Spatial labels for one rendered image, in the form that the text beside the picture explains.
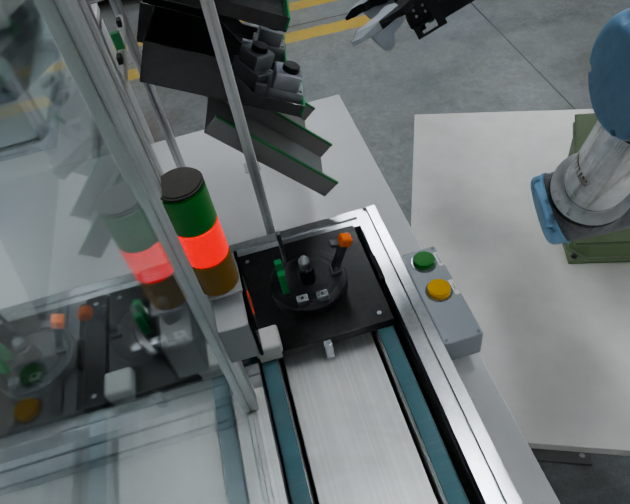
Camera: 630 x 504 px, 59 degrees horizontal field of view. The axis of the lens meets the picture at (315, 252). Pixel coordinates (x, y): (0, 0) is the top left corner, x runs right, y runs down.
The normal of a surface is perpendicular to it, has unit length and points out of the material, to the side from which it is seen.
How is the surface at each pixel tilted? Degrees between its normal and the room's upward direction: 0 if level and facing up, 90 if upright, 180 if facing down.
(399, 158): 0
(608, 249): 90
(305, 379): 0
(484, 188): 0
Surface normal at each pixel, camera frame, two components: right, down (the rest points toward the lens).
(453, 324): -0.14, -0.66
